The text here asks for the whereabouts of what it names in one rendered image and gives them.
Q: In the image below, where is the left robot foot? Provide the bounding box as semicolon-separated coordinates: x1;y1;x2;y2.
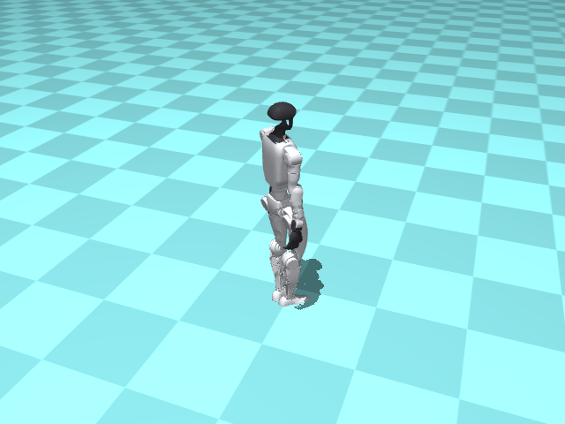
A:
272;285;294;301

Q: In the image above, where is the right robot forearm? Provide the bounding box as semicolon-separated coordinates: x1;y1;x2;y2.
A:
290;188;305;228

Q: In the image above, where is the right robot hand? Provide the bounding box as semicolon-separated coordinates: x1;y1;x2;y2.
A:
283;220;303;250

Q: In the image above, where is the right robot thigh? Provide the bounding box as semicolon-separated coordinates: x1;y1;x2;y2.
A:
282;206;308;268

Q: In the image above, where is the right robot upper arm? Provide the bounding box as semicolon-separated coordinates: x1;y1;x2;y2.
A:
284;147;304;196

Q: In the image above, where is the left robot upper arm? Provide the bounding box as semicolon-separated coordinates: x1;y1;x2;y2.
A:
260;126;274;140

